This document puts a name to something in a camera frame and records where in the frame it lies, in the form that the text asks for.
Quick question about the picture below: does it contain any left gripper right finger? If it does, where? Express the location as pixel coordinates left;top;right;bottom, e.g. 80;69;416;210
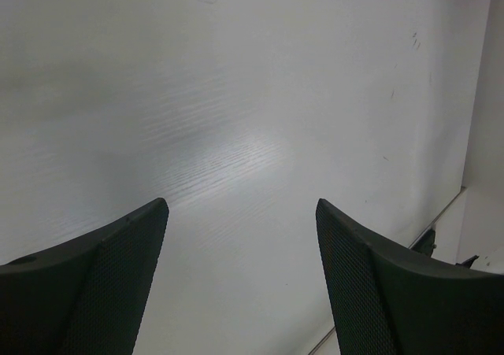
316;199;503;354

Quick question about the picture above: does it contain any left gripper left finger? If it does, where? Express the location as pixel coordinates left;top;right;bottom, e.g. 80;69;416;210
1;198;169;354

